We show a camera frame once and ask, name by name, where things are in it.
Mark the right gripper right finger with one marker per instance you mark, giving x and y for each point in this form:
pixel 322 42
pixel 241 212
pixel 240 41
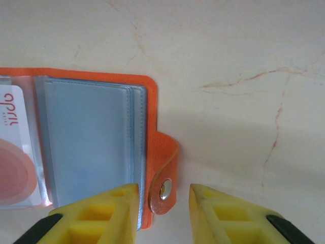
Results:
pixel 228 223

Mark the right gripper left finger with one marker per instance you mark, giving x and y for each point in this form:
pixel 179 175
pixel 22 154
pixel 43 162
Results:
pixel 106 223

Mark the orange card holder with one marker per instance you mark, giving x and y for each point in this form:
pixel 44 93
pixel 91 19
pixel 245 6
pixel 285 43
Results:
pixel 89 132

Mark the white card with red circle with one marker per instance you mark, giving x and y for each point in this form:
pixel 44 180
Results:
pixel 15 127

